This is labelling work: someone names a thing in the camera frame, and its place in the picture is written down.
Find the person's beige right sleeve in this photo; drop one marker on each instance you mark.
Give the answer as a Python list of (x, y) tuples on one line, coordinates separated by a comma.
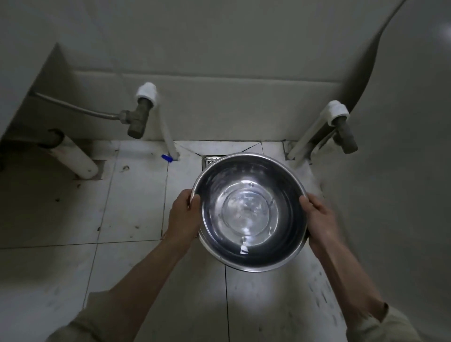
[(384, 327)]

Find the person's right forearm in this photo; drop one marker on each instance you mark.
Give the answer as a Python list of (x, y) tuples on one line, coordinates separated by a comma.
[(349, 278)]

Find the person's beige left sleeve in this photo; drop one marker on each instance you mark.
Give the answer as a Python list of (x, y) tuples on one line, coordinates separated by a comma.
[(91, 320)]

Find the square metal floor drain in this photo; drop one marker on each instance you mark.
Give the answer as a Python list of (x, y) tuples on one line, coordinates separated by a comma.
[(208, 161)]

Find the small blue plastic cap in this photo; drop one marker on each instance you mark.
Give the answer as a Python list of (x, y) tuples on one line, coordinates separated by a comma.
[(167, 158)]

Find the white toilet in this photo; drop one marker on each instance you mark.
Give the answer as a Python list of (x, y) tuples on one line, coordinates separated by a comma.
[(405, 176)]

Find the person's beige sleeve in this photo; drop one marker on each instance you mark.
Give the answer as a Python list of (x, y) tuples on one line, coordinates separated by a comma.
[(384, 327), (91, 320)]

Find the white curved water pipe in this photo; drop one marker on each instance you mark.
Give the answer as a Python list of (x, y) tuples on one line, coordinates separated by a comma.
[(165, 134)]

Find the person's right hand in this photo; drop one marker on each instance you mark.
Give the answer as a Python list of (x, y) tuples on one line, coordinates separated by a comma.
[(322, 229)]

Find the person's left hand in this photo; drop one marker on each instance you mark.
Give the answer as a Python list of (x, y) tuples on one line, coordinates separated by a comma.
[(183, 225)]

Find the white vanity cabinet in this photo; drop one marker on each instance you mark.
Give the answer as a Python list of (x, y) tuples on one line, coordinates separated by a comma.
[(17, 70)]

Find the person's left forearm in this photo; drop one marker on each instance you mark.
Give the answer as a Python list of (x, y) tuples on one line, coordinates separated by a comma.
[(148, 289)]

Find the thick white drain pipe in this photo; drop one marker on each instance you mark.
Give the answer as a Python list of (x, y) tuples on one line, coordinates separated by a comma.
[(74, 158)]

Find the stainless steel bowl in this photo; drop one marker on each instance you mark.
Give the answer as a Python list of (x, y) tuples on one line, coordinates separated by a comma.
[(246, 211)]

